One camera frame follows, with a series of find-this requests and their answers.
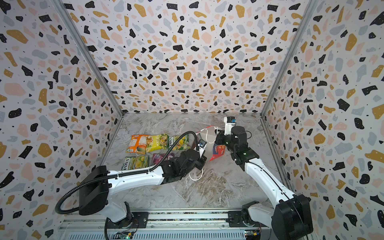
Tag left green circuit board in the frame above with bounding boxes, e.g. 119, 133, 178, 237
114, 231, 135, 240

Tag red paper gift bag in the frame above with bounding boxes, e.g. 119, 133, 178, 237
197, 125, 226, 163

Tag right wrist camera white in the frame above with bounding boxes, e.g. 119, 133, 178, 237
224, 116, 236, 136

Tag green yellow candy packet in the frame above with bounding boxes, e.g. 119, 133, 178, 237
122, 155, 149, 171

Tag purple candy packet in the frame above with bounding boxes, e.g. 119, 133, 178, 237
151, 153, 175, 166

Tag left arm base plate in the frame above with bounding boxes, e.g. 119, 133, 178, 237
106, 212, 149, 230

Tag left black corrugated cable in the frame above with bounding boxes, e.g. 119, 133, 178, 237
54, 130, 199, 215

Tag yellow-green snack packet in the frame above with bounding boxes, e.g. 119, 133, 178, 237
146, 134, 169, 152

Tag orange fruit candy packet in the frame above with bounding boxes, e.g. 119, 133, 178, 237
126, 135, 149, 155

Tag green snack box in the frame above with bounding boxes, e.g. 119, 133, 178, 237
168, 135, 190, 151

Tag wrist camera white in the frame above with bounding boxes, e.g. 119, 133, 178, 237
198, 139, 207, 157
224, 116, 236, 136

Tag aluminium mounting rail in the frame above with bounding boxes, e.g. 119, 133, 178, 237
57, 209, 277, 240

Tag right circuit board with wires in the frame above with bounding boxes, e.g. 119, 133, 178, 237
245, 230, 261, 240

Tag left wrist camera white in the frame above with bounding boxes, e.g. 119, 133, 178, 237
198, 139, 207, 157

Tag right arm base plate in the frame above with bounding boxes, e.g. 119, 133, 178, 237
226, 211, 266, 228

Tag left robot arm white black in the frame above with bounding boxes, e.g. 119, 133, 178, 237
79, 148, 207, 226

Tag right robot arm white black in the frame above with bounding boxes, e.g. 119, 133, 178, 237
215, 126, 314, 240

